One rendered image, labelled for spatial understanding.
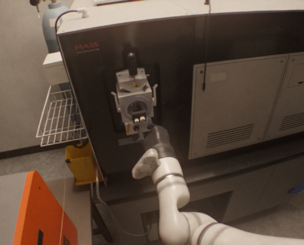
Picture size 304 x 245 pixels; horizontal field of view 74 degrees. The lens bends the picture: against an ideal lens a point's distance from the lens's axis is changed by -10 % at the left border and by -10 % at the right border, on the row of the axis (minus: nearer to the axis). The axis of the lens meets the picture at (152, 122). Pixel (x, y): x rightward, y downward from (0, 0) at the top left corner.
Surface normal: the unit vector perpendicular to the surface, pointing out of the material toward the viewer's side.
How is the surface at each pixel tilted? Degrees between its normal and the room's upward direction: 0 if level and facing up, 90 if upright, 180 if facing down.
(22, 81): 90
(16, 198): 0
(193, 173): 0
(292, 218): 0
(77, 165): 93
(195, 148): 90
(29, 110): 90
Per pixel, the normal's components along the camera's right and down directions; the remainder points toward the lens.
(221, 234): -0.43, -0.90
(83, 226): -0.07, -0.77
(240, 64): 0.21, 0.61
